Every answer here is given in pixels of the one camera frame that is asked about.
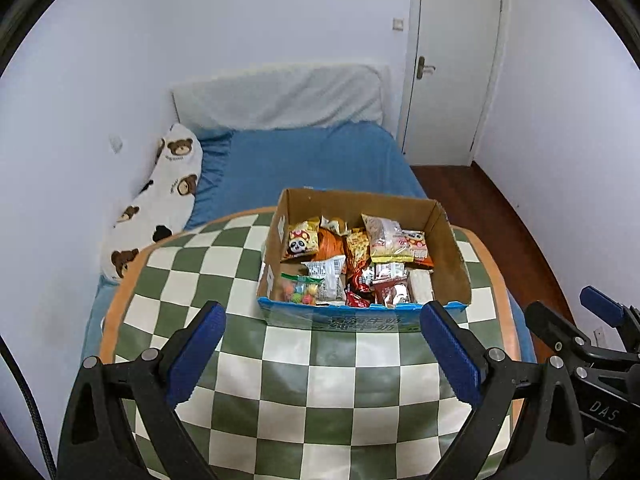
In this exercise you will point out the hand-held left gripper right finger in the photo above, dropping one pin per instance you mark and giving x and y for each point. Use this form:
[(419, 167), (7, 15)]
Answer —
[(450, 355)]

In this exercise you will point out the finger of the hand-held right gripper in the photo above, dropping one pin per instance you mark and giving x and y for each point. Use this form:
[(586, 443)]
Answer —
[(560, 330), (607, 307)]

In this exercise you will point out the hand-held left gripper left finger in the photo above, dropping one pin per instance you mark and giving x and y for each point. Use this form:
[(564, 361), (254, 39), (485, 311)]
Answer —
[(195, 355)]

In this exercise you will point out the cardboard box with blue print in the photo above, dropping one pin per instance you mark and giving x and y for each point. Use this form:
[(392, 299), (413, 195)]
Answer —
[(445, 260)]

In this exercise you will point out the red and white snack packet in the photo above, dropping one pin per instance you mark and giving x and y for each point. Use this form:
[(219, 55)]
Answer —
[(390, 271)]

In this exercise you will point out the small red snack packet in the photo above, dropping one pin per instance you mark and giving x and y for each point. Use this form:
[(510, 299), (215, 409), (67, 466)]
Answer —
[(357, 299)]

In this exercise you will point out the colourful candy packet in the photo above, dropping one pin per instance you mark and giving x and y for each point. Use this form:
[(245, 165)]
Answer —
[(297, 290)]

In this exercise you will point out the white printed snack packet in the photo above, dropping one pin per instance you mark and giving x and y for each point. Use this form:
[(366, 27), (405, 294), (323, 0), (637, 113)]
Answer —
[(325, 280)]

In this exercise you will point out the orange red snack packet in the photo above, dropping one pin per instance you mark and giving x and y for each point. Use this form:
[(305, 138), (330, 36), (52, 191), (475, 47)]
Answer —
[(419, 252)]

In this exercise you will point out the green checkered mat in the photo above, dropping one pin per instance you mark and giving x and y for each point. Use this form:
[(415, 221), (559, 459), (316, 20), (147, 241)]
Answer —
[(320, 390)]

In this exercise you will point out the small yellow panda snack packet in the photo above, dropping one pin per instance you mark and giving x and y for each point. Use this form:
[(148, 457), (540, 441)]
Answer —
[(301, 242)]

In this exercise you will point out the white bear print pillow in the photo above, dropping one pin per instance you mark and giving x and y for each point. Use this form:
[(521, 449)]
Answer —
[(165, 185)]

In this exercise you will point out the bed with blue sheet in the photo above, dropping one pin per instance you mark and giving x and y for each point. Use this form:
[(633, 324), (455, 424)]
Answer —
[(310, 160)]

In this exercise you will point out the white padded headboard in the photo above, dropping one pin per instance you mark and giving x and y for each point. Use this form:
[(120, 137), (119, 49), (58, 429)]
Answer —
[(280, 97)]

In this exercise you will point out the white door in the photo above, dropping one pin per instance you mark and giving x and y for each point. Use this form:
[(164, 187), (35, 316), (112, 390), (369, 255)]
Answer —
[(452, 60)]

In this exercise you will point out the white wall socket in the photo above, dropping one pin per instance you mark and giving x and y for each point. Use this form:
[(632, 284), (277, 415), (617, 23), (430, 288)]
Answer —
[(116, 143)]

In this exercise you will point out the white wall switch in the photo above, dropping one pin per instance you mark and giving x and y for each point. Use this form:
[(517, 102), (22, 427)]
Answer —
[(399, 24)]

